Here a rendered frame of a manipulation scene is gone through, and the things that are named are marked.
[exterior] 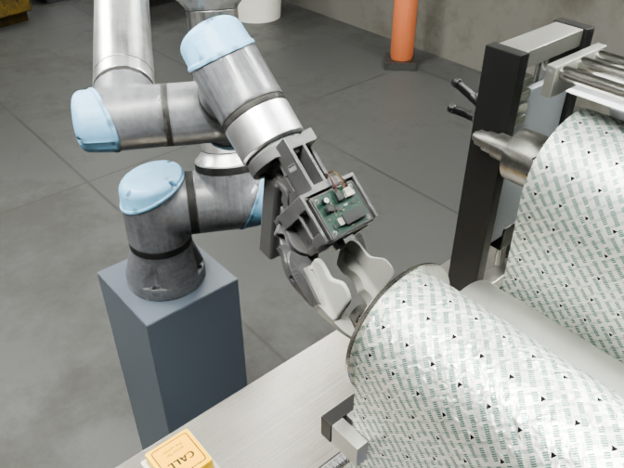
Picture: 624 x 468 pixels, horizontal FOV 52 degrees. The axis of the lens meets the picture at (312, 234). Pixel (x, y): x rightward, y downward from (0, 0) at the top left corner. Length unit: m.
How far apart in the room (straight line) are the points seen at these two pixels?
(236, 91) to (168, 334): 0.66
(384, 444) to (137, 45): 0.56
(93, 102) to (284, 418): 0.54
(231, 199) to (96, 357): 1.42
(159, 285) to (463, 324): 0.76
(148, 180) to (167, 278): 0.19
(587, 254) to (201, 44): 0.45
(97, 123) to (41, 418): 1.65
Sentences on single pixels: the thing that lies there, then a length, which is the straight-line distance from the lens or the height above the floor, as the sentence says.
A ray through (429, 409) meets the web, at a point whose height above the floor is 1.26.
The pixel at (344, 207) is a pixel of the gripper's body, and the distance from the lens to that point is 0.63.
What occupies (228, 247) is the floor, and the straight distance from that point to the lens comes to 2.83.
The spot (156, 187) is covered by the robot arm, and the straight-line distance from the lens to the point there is 1.12.
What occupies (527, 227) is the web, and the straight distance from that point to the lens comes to 0.73.
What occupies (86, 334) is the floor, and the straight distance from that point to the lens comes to 2.55.
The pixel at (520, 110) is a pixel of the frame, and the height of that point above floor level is 1.37.
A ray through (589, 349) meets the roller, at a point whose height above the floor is 1.23.
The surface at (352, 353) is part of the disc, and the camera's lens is 0.61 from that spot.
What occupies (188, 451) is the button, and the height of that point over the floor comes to 0.92.
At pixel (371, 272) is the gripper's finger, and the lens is 0.68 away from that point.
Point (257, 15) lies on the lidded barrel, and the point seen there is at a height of 0.07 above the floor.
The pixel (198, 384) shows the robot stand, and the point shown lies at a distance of 1.37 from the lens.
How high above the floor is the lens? 1.71
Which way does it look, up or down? 36 degrees down
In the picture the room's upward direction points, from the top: straight up
